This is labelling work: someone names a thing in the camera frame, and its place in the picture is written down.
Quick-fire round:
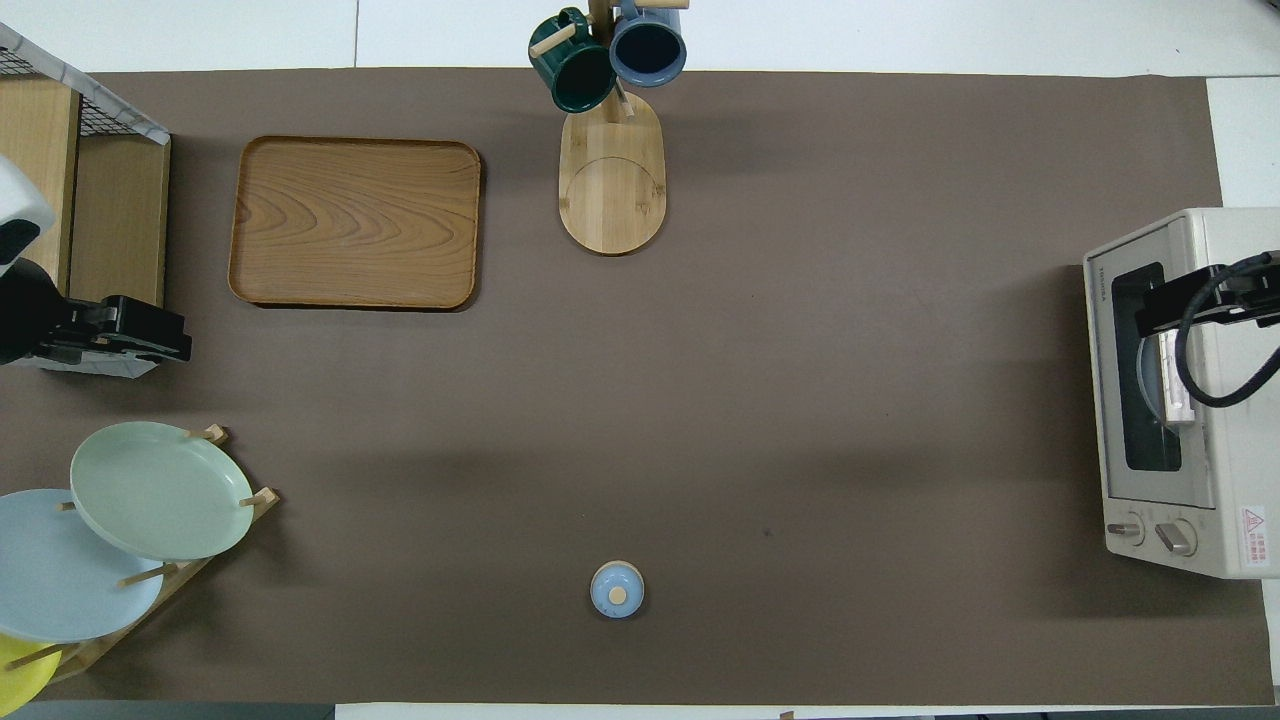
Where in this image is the wooden plate rack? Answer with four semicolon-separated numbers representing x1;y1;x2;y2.
0;424;281;687

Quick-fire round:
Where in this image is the cream toaster oven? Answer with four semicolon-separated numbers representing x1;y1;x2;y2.
1083;207;1280;580

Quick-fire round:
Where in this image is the blue grey mug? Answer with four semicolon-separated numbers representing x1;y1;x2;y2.
608;0;689;89

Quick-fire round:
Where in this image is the pale green plate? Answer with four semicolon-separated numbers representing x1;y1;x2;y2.
69;420;256;563

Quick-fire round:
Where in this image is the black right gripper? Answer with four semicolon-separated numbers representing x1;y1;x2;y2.
1134;261;1280;339

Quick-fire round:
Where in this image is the brown table mat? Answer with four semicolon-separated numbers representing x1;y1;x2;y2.
0;67;1277;707

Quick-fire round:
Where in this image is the yellow plate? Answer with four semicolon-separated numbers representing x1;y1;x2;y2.
0;632;62;719

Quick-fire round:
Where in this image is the wooden serving tray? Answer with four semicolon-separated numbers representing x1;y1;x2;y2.
227;135;484;311

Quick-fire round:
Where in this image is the wooden mug tree stand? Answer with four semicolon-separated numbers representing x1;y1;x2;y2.
530;0;691;258

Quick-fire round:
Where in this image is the dark green mug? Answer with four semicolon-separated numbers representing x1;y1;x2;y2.
528;7;618;114

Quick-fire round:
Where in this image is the wooden shelf with wire mesh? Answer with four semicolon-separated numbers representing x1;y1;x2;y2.
0;22;173;380

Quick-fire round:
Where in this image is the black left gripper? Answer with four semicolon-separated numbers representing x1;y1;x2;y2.
0;257;193;367

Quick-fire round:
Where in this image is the small blue lidded jar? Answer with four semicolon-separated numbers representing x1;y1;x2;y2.
589;559;647;621

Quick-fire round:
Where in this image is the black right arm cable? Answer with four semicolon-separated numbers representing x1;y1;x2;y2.
1174;254;1280;410

